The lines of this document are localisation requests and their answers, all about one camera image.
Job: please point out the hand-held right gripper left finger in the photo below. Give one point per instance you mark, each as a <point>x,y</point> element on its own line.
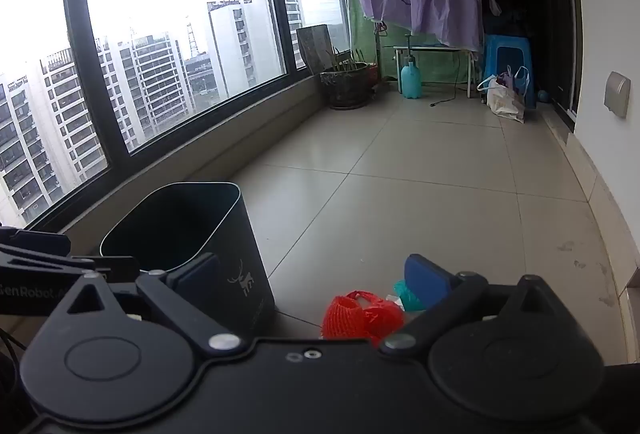
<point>197,281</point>

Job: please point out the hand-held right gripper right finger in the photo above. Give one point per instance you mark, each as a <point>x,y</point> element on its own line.
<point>430,281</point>

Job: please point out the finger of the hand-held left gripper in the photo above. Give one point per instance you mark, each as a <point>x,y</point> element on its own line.
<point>35,241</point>

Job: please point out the teal plastic bag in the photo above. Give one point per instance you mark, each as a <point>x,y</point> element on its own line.
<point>409,294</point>

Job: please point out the white paper scrap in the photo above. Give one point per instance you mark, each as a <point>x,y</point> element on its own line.
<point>391,299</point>

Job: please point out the dark teal trash bin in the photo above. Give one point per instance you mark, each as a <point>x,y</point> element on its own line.
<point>247,234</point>

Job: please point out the red plastic bag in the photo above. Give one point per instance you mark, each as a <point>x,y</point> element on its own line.
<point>350,316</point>

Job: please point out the white tote bag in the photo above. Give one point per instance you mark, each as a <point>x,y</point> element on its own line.
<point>502,101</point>

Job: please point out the teal spray bottle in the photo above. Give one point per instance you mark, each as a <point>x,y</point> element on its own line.
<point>411,81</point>

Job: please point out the dark ceramic plant pot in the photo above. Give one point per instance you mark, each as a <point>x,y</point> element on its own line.
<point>345,89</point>

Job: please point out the small red pot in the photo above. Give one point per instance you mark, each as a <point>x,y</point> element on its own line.
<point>373,74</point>

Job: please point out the blue ball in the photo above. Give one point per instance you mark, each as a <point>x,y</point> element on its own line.
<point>543,96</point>

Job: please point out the purple plastic bag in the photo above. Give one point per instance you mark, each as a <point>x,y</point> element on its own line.
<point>520,81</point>

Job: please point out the white metal table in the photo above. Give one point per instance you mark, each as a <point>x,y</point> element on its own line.
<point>435,49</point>

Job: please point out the dry potted plant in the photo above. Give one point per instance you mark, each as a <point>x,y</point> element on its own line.
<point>345,61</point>

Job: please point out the blue plastic stool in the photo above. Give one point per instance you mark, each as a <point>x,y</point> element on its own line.
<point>505,51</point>

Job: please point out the leaning glass panel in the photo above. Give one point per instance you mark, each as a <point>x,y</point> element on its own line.
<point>312,49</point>

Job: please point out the black window frame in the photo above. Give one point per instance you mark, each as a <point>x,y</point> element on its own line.
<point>75,64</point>

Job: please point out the grey wall socket cover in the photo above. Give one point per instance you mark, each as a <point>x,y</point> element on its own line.
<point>616,94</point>

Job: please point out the black sliding door frame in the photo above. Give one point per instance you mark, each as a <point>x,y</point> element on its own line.
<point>562,14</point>

